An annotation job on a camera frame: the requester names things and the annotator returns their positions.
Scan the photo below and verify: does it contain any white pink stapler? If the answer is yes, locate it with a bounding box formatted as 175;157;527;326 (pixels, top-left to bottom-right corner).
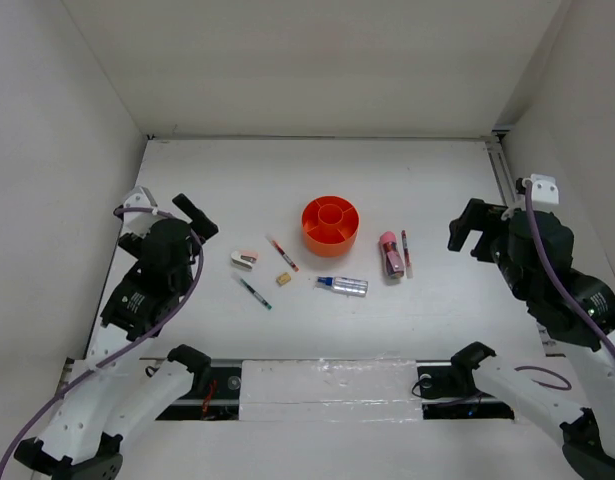
230;249;259;271

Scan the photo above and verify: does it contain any green pen refill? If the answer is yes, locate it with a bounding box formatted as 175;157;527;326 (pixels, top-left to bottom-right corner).
232;273;272;311

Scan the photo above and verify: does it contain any red pen refill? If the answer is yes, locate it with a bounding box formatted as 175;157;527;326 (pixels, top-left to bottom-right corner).
266;235;299;272
401;229;413;279

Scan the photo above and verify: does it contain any pink cap glue bottle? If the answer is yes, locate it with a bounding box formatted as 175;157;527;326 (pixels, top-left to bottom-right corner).
378;231;405;279

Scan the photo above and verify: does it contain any yellow deli eraser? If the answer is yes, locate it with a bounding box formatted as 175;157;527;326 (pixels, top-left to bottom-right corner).
276;272;291;286

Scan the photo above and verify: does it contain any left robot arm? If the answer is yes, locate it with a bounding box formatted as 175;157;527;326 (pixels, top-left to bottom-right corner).
5;188;218;479

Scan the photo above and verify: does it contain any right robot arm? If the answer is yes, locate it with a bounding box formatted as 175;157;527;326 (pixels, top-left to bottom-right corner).
448;199;615;479

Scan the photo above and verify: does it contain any orange round divided organizer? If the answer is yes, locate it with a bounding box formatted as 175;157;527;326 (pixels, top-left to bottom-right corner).
301;196;360;258

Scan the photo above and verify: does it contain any blue cap clear glue bottle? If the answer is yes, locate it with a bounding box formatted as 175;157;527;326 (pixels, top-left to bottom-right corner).
316;276;368;297

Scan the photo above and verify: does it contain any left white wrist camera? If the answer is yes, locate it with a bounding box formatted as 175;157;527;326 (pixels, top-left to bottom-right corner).
121;186;159;238

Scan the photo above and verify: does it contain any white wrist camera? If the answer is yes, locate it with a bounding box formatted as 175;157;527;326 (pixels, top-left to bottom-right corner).
521;174;560;208
121;186;159;238

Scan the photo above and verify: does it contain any aluminium rail right side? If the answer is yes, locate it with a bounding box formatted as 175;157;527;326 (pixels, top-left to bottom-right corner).
484;130;518;206

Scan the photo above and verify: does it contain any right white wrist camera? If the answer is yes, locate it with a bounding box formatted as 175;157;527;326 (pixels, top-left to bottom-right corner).
521;174;560;208

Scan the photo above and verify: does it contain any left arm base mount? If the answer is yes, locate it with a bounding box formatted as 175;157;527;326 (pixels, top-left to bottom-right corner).
157;360;242;421

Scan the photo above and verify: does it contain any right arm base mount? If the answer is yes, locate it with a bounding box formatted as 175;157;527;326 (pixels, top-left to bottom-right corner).
411;361;515;421

